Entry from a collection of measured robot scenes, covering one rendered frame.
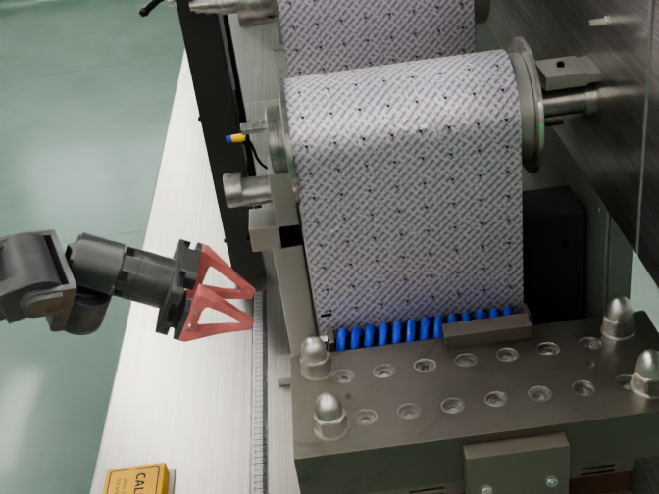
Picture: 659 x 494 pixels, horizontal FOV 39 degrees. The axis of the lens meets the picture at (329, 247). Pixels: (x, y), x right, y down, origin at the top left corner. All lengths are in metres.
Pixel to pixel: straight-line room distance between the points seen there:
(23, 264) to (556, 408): 0.55
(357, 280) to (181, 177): 0.80
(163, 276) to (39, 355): 2.02
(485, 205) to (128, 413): 0.53
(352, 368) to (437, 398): 0.11
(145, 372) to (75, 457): 1.33
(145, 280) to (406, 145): 0.31
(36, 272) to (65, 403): 1.83
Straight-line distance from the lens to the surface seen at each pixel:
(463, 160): 0.98
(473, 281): 1.06
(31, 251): 0.99
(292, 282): 1.13
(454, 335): 1.02
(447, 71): 0.98
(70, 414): 2.74
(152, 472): 1.11
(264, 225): 1.08
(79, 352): 2.97
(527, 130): 0.98
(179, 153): 1.88
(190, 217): 1.63
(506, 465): 0.93
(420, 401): 0.97
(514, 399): 0.96
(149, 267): 1.01
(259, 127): 1.00
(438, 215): 1.00
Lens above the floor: 1.67
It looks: 31 degrees down
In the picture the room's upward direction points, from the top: 8 degrees counter-clockwise
